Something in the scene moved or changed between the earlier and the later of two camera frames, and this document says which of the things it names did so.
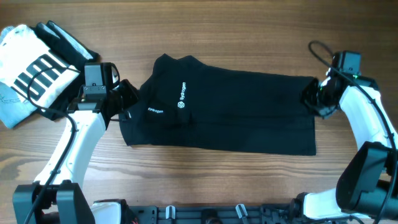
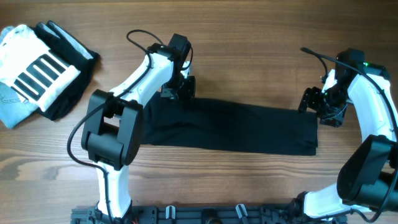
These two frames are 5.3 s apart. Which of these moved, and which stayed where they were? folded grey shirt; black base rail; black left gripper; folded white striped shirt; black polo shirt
Moved: black left gripper; black polo shirt
Stayed: black base rail; folded white striped shirt; folded grey shirt
